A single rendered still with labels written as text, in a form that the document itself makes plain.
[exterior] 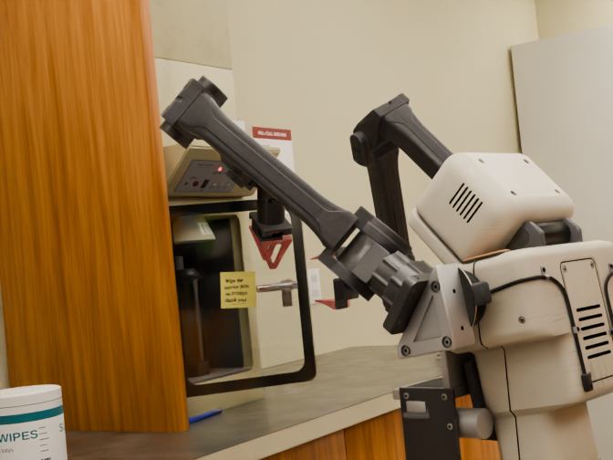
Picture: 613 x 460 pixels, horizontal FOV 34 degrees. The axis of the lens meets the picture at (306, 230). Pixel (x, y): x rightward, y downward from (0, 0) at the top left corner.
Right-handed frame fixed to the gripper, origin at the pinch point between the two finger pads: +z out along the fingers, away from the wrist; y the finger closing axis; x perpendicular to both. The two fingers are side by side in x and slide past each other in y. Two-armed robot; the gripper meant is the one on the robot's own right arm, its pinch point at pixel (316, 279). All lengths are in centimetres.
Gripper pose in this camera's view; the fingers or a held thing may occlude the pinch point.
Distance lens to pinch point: 235.7
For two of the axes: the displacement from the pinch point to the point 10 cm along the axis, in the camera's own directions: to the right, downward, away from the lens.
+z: -8.3, 0.9, 5.5
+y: -1.0, -10.0, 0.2
